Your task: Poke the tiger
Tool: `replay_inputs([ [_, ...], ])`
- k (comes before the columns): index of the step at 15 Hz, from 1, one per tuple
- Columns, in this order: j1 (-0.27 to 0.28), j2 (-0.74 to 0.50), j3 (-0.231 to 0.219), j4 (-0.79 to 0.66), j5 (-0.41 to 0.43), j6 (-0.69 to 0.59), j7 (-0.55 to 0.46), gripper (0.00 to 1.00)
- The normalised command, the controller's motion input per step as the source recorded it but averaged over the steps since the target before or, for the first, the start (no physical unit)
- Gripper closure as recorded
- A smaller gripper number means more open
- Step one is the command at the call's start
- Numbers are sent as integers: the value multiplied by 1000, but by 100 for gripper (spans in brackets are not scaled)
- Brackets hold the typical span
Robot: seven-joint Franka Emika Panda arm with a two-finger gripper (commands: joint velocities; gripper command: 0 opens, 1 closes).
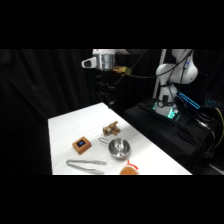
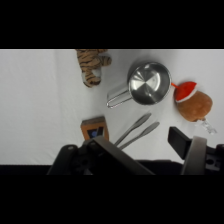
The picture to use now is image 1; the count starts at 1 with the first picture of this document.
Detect orange tiger plush toy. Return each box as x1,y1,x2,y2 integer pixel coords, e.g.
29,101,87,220
119,159,141,176

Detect blue-lit black device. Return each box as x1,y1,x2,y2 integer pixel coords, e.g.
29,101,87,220
176,90,201,111

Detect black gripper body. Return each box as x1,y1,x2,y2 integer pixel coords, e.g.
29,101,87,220
97,70,116,90

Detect black cloth-covered robot stand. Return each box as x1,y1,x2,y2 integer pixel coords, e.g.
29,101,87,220
122,99,218,175

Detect brown wooden toy figure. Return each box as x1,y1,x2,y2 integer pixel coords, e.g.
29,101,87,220
101,120,121,137

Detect small steel pot with handle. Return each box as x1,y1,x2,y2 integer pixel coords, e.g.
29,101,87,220
98,136,132,161

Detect yellow cable connector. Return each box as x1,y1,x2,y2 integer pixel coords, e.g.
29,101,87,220
112,66,132,76

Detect metal kitchen tongs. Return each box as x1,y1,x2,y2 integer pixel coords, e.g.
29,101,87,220
65,158,108,175

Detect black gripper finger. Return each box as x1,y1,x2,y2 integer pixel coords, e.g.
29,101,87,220
97,87,107,106
106,87,117,106

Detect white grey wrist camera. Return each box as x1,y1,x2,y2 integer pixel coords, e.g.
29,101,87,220
81,57,98,70

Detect black curtain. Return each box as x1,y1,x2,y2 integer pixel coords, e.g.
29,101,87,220
0,49,224,176

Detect wooden block with blue square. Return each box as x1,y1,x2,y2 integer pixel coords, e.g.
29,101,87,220
71,136,93,156

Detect yellow cable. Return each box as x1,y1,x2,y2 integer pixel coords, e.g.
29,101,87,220
211,106,224,152

